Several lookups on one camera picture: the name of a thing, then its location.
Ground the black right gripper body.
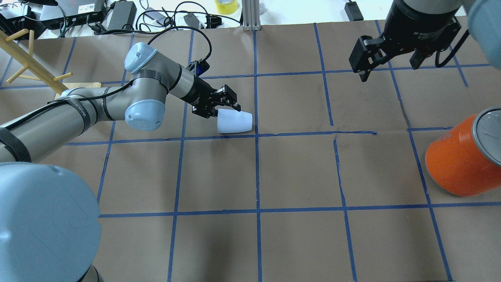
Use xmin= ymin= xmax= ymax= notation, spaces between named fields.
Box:
xmin=383 ymin=0 xmax=461 ymax=58

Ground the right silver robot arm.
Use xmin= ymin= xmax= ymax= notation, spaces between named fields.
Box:
xmin=348 ymin=0 xmax=501 ymax=82

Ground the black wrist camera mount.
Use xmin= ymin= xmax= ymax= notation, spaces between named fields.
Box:
xmin=186 ymin=59 xmax=211 ymax=77

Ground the light blue plastic cup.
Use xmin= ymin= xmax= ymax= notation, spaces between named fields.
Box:
xmin=218 ymin=108 xmax=253 ymax=134

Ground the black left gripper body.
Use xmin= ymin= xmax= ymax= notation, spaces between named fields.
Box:
xmin=189 ymin=77 xmax=219 ymax=112

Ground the yellow tape roll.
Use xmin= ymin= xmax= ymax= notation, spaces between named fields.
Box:
xmin=214 ymin=0 xmax=239 ymax=15

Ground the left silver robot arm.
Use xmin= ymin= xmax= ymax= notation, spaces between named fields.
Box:
xmin=0 ymin=42 xmax=241 ymax=282

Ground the aluminium frame post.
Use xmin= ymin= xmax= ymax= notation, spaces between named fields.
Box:
xmin=241 ymin=0 xmax=261 ymax=31

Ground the black power brick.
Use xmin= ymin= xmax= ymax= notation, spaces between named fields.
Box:
xmin=107 ymin=0 xmax=137 ymax=30

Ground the wooden cup tree stand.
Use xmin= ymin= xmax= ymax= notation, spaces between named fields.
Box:
xmin=0 ymin=29 xmax=102 ymax=99

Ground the orange can container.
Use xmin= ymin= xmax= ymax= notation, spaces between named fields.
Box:
xmin=425 ymin=107 xmax=501 ymax=197

